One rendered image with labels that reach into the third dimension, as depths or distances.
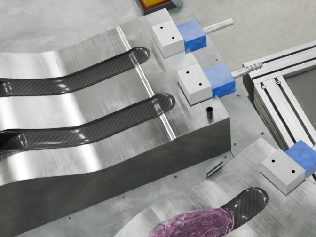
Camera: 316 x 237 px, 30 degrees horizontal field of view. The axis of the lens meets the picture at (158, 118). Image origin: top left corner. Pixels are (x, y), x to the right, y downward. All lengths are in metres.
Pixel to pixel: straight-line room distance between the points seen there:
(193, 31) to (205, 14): 1.34
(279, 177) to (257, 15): 1.51
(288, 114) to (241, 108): 0.72
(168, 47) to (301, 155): 0.27
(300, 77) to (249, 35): 0.46
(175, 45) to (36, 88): 0.23
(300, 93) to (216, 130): 0.91
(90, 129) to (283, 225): 0.32
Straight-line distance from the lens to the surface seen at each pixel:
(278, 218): 0.82
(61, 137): 0.89
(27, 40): 1.18
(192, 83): 0.88
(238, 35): 2.22
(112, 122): 0.90
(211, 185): 0.85
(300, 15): 2.30
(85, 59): 0.99
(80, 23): 1.17
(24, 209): 0.88
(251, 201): 0.84
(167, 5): 1.15
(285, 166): 0.83
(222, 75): 0.90
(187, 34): 0.96
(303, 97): 1.76
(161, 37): 0.95
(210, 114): 0.86
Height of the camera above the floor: 1.59
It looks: 53 degrees down
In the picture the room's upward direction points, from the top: 12 degrees counter-clockwise
